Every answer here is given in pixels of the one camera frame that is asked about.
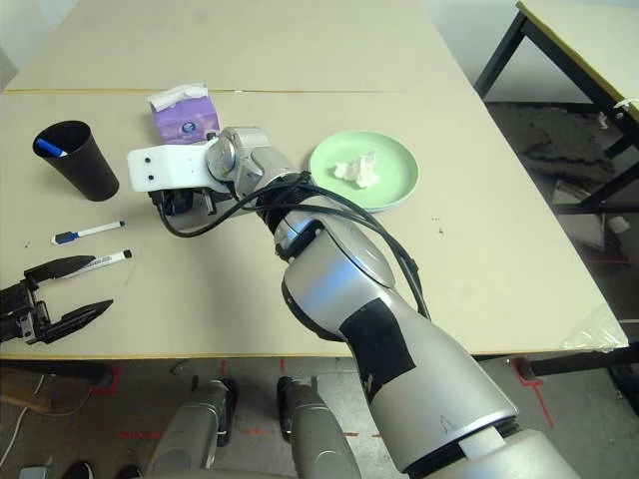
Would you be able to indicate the grey blue box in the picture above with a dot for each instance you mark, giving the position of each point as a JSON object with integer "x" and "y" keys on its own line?
{"x": 36, "y": 471}

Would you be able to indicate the light blue plate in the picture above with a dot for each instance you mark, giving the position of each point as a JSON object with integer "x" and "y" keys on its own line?
{"x": 387, "y": 208}

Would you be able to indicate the clear plastic tape piece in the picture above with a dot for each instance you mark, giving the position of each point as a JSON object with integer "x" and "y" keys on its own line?
{"x": 599, "y": 334}

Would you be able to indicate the wooden plank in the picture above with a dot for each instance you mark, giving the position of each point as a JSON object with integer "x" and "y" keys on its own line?
{"x": 25, "y": 400}

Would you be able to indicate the purple tissue pack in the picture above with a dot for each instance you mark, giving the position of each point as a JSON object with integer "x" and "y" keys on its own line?
{"x": 185, "y": 125}

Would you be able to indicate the side table black frame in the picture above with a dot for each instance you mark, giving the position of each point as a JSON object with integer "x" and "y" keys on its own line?
{"x": 574, "y": 45}

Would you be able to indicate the white tie strip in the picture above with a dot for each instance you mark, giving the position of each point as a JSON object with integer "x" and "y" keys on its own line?
{"x": 626, "y": 103}

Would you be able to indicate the black table foot bar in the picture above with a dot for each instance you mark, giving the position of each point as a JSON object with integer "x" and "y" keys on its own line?
{"x": 574, "y": 364}
{"x": 50, "y": 373}

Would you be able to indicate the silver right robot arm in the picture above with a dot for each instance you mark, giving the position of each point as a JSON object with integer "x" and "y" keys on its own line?
{"x": 349, "y": 279}

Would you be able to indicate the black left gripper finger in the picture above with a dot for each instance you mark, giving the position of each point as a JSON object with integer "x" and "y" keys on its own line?
{"x": 80, "y": 318}
{"x": 60, "y": 267}

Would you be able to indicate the black plastic cup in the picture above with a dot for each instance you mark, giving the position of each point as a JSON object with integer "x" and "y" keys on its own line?
{"x": 90, "y": 174}

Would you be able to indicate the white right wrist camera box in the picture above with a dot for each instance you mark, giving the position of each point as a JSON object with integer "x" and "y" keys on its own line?
{"x": 165, "y": 167}

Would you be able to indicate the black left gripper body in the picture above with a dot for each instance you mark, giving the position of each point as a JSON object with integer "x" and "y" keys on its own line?
{"x": 22, "y": 314}

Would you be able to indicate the white tissue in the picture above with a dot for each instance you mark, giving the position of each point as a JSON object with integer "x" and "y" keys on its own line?
{"x": 367, "y": 172}

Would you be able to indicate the black shoe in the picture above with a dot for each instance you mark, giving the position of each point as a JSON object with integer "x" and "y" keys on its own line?
{"x": 127, "y": 472}
{"x": 80, "y": 471}

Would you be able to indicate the white marker black cap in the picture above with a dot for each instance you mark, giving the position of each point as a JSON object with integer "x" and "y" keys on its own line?
{"x": 112, "y": 258}

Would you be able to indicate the grey robot left leg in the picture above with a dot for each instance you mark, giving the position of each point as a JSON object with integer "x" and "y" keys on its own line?
{"x": 190, "y": 439}

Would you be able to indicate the white marker blue cap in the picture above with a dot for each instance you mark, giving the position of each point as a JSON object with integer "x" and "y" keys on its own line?
{"x": 100, "y": 229}

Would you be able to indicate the short blue marker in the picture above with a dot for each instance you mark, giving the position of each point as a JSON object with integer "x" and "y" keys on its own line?
{"x": 47, "y": 147}

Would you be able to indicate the light green plate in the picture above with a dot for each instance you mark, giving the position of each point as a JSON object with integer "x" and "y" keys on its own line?
{"x": 389, "y": 169}

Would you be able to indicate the grey robot right leg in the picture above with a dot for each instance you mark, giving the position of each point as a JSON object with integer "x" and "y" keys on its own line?
{"x": 319, "y": 439}

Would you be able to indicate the grey robot leg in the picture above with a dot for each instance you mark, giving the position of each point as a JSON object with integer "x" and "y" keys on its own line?
{"x": 190, "y": 439}
{"x": 319, "y": 439}

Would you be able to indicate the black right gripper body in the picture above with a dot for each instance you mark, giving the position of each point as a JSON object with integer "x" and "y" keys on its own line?
{"x": 177, "y": 202}

